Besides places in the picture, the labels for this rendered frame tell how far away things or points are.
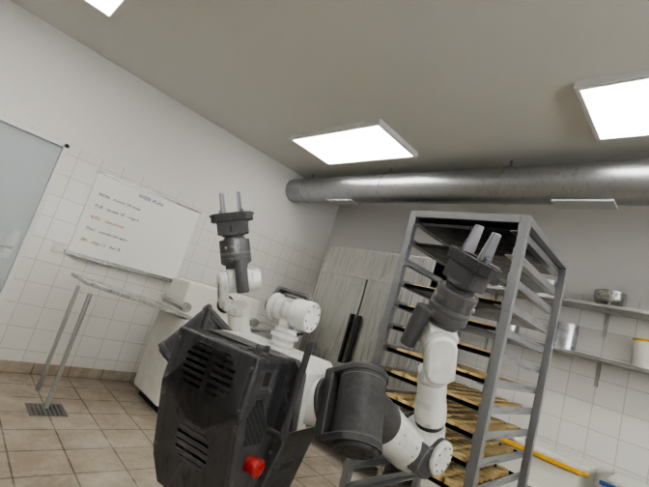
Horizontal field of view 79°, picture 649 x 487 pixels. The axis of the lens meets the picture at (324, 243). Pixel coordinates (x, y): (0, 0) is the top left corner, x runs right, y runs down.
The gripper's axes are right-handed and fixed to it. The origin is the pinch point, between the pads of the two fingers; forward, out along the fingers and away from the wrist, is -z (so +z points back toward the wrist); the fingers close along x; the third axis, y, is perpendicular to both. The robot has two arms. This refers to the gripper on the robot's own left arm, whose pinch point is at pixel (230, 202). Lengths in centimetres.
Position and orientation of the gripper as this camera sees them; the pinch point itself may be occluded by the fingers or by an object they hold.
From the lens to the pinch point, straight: 120.0
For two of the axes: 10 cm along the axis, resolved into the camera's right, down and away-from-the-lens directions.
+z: 1.0, 9.9, -0.2
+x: 9.9, -1.0, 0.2
